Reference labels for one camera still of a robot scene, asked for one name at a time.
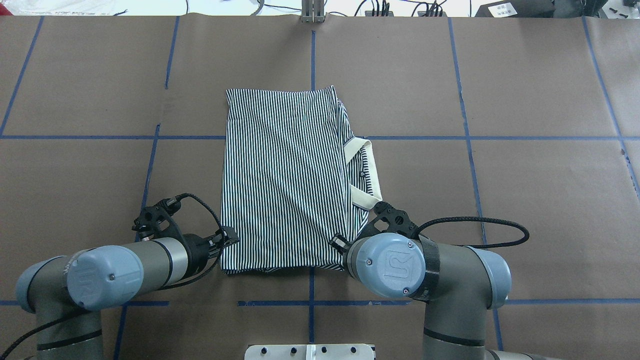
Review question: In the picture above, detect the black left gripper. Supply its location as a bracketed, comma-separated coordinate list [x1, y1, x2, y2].
[187, 226, 239, 265]

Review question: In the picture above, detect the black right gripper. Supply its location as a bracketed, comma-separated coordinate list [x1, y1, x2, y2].
[329, 227, 381, 256]

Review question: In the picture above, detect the striped polo shirt white collar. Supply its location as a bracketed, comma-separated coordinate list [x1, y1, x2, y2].
[221, 85, 383, 274]

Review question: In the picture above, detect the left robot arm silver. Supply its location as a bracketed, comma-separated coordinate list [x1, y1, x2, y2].
[1, 227, 238, 360]

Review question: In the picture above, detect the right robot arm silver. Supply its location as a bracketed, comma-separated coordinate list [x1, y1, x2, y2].
[329, 232, 542, 360]

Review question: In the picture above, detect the orange black connector strip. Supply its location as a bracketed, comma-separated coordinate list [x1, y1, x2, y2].
[365, 0, 448, 18]

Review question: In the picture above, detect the black rectangular box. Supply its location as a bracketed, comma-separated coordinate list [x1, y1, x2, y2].
[473, 0, 586, 19]

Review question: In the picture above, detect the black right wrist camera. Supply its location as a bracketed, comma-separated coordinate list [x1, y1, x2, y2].
[364, 201, 419, 240]

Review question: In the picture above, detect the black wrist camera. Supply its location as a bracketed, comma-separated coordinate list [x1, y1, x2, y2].
[131, 196, 185, 242]
[364, 201, 419, 240]

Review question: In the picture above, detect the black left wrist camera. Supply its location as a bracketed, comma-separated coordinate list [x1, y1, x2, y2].
[131, 196, 185, 242]

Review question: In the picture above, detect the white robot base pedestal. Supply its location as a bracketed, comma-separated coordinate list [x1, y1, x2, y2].
[244, 343, 377, 360]

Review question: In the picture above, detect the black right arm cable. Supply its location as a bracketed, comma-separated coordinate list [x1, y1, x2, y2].
[414, 216, 531, 249]

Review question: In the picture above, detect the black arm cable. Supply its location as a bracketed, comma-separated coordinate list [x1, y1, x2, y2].
[414, 216, 531, 249]
[0, 192, 226, 360]

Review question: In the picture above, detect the aluminium frame post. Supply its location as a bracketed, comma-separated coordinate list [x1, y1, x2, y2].
[300, 0, 326, 24]

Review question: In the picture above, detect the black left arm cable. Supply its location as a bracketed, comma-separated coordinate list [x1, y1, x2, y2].
[0, 192, 226, 360]

